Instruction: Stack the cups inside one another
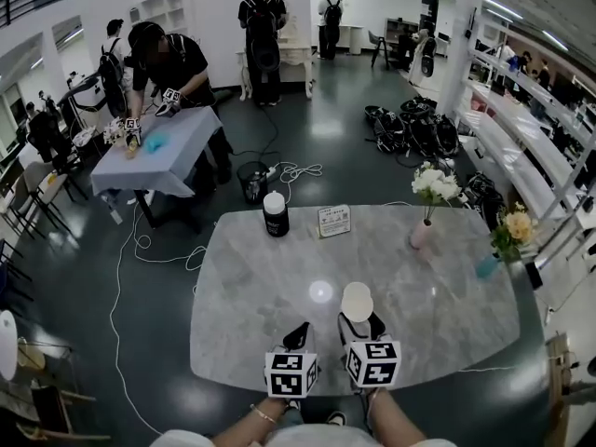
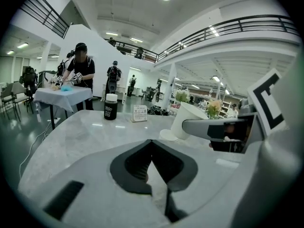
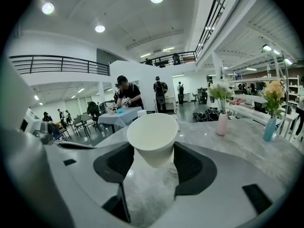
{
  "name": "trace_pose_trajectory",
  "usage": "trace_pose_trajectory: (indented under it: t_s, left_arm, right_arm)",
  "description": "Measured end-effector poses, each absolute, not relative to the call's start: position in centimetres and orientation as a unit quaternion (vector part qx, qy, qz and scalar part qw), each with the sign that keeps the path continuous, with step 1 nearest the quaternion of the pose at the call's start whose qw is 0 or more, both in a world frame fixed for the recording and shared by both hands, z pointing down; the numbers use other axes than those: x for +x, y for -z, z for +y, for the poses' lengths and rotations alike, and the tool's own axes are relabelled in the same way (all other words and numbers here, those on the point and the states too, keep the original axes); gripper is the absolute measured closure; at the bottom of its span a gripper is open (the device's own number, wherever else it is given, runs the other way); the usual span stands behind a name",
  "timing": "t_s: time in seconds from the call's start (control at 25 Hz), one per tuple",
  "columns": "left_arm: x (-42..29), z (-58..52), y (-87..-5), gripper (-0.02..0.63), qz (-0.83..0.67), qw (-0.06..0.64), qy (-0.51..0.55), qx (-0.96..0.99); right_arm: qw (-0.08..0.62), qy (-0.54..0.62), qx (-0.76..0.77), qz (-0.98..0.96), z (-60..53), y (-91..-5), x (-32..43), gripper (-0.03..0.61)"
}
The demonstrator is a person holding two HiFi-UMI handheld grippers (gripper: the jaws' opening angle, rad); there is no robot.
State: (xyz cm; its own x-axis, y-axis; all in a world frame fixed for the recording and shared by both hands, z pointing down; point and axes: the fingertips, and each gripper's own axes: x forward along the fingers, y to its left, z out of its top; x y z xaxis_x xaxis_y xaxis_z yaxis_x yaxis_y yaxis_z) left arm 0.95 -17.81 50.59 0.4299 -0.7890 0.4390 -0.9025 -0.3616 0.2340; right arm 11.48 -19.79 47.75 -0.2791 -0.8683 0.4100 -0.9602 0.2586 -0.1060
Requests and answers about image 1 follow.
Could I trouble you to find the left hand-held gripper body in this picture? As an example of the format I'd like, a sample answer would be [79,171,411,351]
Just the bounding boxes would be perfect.
[263,345,320,400]

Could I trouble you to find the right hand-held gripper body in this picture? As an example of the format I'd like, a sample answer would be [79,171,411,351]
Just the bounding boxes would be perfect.
[344,337,403,389]

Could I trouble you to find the person's left forearm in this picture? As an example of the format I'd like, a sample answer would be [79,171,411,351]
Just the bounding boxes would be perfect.
[213,396,290,447]

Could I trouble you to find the person's right forearm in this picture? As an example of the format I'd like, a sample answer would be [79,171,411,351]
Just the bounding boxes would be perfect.
[367,386,427,447]

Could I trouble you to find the person's blue jeans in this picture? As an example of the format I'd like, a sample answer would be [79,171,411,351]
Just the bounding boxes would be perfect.
[278,405,306,430]

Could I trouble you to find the person's white shirt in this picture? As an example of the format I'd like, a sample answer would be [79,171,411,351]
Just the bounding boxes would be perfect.
[162,424,460,447]

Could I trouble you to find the pink vase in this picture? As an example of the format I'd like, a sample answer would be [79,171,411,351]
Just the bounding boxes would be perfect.
[409,218,434,251]

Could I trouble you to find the small standing sign card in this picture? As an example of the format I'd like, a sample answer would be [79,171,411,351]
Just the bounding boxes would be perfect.
[317,204,352,240]

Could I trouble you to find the black bottle with white lid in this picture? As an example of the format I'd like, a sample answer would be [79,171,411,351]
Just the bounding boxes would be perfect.
[262,190,291,238]

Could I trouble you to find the blue vase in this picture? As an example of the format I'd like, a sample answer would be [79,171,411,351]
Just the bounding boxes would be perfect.
[474,252,502,279]

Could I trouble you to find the white flower bouquet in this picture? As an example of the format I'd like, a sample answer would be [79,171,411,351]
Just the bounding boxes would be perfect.
[411,160,463,223]

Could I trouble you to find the black waste bin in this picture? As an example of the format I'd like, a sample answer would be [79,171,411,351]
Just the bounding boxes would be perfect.
[236,160,270,205]

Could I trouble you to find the yellow flower bouquet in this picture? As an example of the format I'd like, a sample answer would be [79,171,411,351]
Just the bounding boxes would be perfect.
[490,201,541,264]

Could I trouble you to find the single black backpack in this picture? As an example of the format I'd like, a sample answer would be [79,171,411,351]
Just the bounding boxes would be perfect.
[463,170,507,230]

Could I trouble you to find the pile of black backpacks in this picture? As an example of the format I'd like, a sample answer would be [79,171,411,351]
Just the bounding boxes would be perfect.
[362,94,462,156]

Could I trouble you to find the white metal shelving rack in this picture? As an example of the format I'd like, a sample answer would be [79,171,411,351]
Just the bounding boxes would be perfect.
[454,16,596,274]

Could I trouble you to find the wooden chair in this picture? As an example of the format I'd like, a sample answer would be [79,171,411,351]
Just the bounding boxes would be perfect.
[18,382,113,441]

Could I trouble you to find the turquoise fluffy object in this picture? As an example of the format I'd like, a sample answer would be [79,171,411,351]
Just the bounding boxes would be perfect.
[142,132,174,153]

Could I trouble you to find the beige stool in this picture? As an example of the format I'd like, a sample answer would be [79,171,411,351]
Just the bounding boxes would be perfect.
[17,337,47,372]

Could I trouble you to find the white potted flowers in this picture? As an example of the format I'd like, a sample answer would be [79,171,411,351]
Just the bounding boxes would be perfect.
[102,118,127,147]

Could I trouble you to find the white ornate desk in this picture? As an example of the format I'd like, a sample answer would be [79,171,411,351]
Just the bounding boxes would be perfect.
[235,14,315,101]

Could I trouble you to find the black folding chair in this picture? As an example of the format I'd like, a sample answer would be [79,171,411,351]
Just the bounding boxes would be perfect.
[367,30,392,69]

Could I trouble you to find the round white side table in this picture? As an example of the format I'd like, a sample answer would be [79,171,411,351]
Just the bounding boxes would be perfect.
[0,309,19,382]

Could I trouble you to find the dark metal chair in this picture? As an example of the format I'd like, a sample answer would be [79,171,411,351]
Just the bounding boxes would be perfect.
[0,237,34,316]

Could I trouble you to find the white counter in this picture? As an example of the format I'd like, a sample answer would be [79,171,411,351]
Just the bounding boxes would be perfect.
[335,23,366,56]

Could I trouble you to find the grey cushioned chair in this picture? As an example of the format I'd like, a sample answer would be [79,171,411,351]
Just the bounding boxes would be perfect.
[11,160,89,232]

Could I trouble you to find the low open shelf unit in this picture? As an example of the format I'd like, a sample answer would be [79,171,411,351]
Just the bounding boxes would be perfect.
[385,17,418,48]

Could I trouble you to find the black white floor appliance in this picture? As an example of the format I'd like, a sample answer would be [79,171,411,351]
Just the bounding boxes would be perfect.
[58,70,111,111]

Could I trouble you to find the ceiling tube light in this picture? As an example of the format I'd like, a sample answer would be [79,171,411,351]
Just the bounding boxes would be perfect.
[481,0,523,20]
[542,29,570,51]

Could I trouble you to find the white cubby shelf cabinet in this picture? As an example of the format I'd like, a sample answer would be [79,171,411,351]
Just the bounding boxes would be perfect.
[129,0,195,41]

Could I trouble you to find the thin gold bracelet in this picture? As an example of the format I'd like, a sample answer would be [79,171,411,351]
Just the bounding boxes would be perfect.
[250,402,278,426]

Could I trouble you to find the thin white cable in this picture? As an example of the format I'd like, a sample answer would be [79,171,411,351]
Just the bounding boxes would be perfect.
[458,365,518,374]

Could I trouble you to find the coiled white cable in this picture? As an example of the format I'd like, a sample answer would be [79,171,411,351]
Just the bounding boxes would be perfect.
[278,161,324,204]

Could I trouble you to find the long white floor cable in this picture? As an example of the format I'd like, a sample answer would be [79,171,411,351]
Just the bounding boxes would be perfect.
[109,200,209,437]

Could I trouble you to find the light wooden frame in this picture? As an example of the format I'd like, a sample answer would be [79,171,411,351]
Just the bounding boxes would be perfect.
[544,331,578,437]

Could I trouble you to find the black side table frame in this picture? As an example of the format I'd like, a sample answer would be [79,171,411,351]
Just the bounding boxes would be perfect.
[132,154,220,232]

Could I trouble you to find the black floor cable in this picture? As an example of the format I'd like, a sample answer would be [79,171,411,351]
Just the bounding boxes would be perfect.
[230,104,280,167]

